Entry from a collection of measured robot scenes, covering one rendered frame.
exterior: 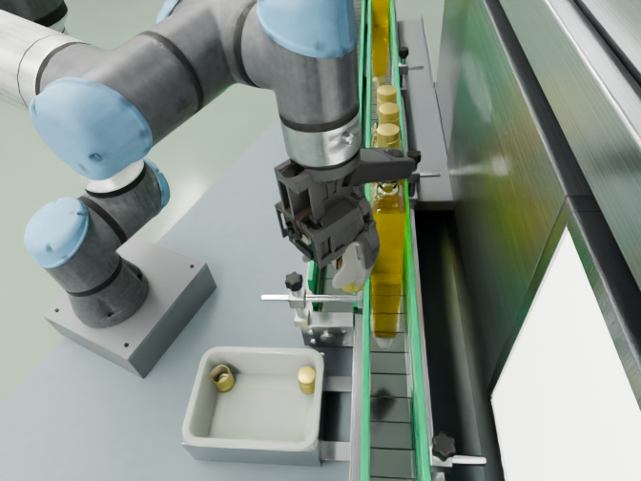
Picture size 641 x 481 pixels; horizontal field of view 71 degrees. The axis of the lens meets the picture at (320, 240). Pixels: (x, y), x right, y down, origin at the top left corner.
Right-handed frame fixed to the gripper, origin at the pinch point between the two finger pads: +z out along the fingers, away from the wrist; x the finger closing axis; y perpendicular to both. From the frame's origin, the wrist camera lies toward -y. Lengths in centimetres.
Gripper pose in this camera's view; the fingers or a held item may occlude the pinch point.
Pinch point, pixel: (351, 266)
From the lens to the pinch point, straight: 60.4
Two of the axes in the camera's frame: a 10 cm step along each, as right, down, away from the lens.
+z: 1.1, 6.9, 7.2
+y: -7.6, 5.2, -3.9
